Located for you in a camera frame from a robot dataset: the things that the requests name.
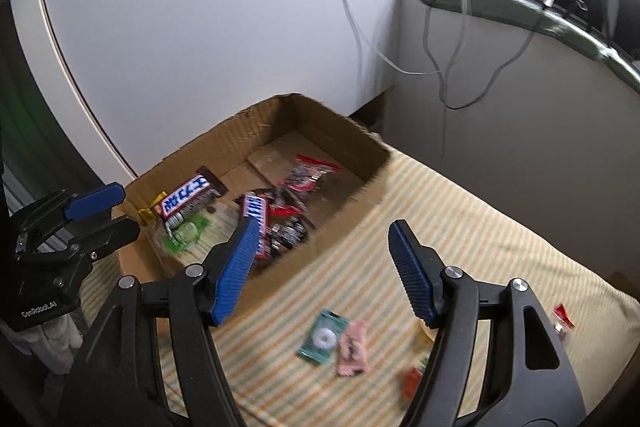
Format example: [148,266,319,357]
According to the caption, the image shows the red dark dried-fruit packet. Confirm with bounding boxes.
[281,154,343,193]

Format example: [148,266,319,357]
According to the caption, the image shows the black cable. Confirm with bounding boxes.
[422,0,591,112]

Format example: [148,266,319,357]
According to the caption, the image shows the yellow candy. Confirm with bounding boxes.
[138,191,167,227]

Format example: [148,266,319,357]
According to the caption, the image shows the red green small candy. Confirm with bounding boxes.
[402,355,428,401]

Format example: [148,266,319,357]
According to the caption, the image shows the striped yellow tablecloth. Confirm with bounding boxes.
[79,150,632,427]

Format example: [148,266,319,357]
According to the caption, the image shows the white cable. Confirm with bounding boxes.
[314,0,474,158]

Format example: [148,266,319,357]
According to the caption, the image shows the english Snickers bar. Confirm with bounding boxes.
[240,192,271,263]

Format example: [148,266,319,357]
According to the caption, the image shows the gloved right hand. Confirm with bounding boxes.
[1,314,82,375]

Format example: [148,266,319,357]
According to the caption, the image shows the red dark candy packet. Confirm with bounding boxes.
[264,188,311,258]

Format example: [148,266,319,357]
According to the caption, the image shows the chinese Snickers bar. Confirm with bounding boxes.
[153,166,228,219]

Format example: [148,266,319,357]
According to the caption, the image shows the brown cardboard box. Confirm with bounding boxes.
[120,94,392,338]

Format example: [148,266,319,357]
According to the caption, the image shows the teal mint ring packet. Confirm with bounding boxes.
[297,309,349,364]

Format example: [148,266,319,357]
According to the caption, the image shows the green candy packet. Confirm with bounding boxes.
[163,215,210,255]

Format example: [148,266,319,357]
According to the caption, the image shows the brown-top jelly cup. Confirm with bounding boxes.
[416,319,438,343]

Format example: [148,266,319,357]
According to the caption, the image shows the pink candy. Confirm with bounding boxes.
[336,320,369,377]

